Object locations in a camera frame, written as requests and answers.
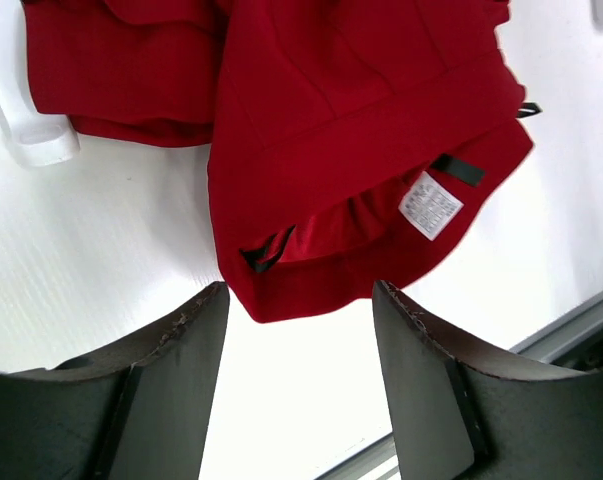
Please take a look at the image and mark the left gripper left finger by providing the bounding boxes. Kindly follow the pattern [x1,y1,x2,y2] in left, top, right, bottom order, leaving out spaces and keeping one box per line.
[0,282,230,479]

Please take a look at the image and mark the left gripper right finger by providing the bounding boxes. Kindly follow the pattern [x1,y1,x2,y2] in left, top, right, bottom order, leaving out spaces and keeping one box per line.
[371,279,603,480]

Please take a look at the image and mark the red skirt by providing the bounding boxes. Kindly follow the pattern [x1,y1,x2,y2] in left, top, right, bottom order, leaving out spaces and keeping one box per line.
[22,0,533,323]

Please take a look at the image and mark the white clothes rack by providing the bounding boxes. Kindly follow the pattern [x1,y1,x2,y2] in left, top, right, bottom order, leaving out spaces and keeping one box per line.
[0,59,82,168]

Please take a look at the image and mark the aluminium mounting rail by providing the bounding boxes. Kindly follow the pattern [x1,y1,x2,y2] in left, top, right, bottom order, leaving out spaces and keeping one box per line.
[310,279,603,480]

